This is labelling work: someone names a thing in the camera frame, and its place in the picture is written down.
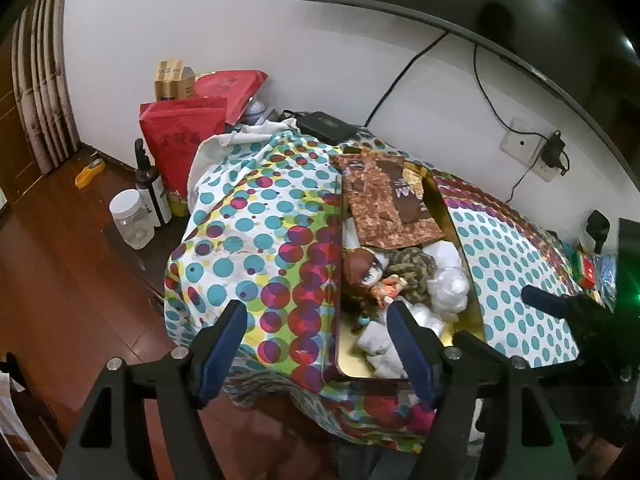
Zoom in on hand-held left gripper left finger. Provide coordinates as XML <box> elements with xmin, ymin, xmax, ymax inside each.
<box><xmin>57</xmin><ymin>299</ymin><xmax>249</xmax><ymax>480</ymax></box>

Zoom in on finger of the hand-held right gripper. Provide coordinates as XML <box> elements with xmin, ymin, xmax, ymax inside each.
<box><xmin>521</xmin><ymin>285</ymin><xmax>583</xmax><ymax>322</ymax></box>

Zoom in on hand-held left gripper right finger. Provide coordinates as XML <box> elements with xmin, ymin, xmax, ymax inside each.
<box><xmin>388</xmin><ymin>301</ymin><xmax>576</xmax><ymax>480</ymax></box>

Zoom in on white sock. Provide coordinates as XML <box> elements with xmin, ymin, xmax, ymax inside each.
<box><xmin>356</xmin><ymin>322</ymin><xmax>408</xmax><ymax>378</ymax></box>

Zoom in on clear plastic bag bundle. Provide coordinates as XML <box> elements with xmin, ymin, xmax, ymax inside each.
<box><xmin>406</xmin><ymin>307</ymin><xmax>447</xmax><ymax>339</ymax></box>
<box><xmin>427</xmin><ymin>272</ymin><xmax>473</xmax><ymax>320</ymax></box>

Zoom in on gold tin box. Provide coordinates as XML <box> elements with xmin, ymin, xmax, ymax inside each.
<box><xmin>330</xmin><ymin>152</ymin><xmax>488</xmax><ymax>381</ymax></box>

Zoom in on camouflage sock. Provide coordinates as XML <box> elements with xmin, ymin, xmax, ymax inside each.
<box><xmin>382</xmin><ymin>247</ymin><xmax>437</xmax><ymax>306</ymax></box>

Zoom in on brown-haired doll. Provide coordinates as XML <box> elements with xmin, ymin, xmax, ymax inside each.
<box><xmin>342</xmin><ymin>247</ymin><xmax>406</xmax><ymax>333</ymax></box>

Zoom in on brown snack packet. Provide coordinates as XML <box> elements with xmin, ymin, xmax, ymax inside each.
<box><xmin>330</xmin><ymin>152</ymin><xmax>446</xmax><ymax>250</ymax></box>

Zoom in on red green medicine box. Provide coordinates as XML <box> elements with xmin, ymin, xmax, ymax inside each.
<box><xmin>575</xmin><ymin>250</ymin><xmax>601</xmax><ymax>291</ymax></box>

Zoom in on plastic bag of supplies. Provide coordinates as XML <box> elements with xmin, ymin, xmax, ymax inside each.
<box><xmin>595</xmin><ymin>255</ymin><xmax>621</xmax><ymax>306</ymax></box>

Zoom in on polka dot tablecloth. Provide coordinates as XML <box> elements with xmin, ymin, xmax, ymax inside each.
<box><xmin>164</xmin><ymin>127</ymin><xmax>601</xmax><ymax>441</ymax></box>

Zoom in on person's leg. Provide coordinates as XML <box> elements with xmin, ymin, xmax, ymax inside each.
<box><xmin>332</xmin><ymin>437</ymin><xmax>431</xmax><ymax>480</ymax></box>

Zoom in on dark wooden side table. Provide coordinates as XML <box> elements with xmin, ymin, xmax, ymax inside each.
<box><xmin>102</xmin><ymin>200</ymin><xmax>193</xmax><ymax>311</ymax></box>

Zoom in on black power adapter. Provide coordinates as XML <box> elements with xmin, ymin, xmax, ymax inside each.
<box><xmin>544</xmin><ymin>131</ymin><xmax>568</xmax><ymax>168</ymax></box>

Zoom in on white plastic jar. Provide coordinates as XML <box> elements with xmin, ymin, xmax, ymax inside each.
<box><xmin>110</xmin><ymin>189</ymin><xmax>156</xmax><ymax>250</ymax></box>

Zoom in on dark pump bottle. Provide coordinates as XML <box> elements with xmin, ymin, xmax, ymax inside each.
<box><xmin>132</xmin><ymin>138</ymin><xmax>173</xmax><ymax>228</ymax></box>

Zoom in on red paper bag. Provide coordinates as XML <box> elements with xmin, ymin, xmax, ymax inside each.
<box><xmin>139</xmin><ymin>97</ymin><xmax>228</xmax><ymax>211</ymax></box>

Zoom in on yellow hand tool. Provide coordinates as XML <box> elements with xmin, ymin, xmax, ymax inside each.
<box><xmin>75</xmin><ymin>157</ymin><xmax>106</xmax><ymax>190</ymax></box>

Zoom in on black set-top box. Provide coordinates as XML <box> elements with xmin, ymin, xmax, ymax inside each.
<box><xmin>295</xmin><ymin>111</ymin><xmax>358</xmax><ymax>145</ymax></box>

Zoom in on white blue ceramic jar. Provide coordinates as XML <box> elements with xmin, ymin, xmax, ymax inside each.
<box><xmin>245</xmin><ymin>97</ymin><xmax>269</xmax><ymax>123</ymax></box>

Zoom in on red gift bag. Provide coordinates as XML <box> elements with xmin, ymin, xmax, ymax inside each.
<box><xmin>194</xmin><ymin>71</ymin><xmax>268</xmax><ymax>123</ymax></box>

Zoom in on stacked cardboard boxes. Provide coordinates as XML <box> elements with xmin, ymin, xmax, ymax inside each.
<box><xmin>154</xmin><ymin>60</ymin><xmax>197</xmax><ymax>102</ymax></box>

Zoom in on thin adapter cable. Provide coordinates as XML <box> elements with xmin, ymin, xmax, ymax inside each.
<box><xmin>502</xmin><ymin>165</ymin><xmax>546</xmax><ymax>206</ymax></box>

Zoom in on wall socket plate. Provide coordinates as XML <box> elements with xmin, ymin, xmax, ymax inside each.
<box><xmin>500</xmin><ymin>117</ymin><xmax>566</xmax><ymax>183</ymax></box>

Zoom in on black looped cable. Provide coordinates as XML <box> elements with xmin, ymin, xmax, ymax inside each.
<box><xmin>472</xmin><ymin>42</ymin><xmax>553</xmax><ymax>138</ymax></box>

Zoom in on black television cable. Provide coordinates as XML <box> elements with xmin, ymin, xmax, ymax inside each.
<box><xmin>364</xmin><ymin>30</ymin><xmax>448</xmax><ymax>128</ymax></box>

